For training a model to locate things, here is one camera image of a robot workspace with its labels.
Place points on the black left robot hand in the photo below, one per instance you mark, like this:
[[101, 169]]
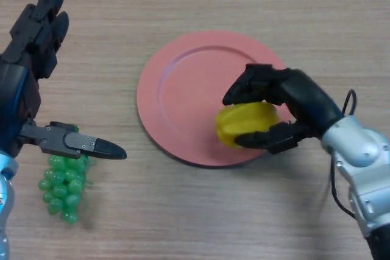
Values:
[[18, 89]]

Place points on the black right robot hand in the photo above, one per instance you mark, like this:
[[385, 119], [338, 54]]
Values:
[[307, 98]]

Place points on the yellow starfruit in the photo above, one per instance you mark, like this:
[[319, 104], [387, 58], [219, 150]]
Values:
[[243, 120]]

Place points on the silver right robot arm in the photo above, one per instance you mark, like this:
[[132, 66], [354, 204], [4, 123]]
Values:
[[359, 156]]

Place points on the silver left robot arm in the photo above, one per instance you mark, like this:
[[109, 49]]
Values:
[[4, 193]]

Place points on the pink round plate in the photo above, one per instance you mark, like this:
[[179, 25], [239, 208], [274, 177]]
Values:
[[189, 98]]

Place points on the green grape bunch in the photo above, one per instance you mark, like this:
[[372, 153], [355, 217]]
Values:
[[61, 187]]

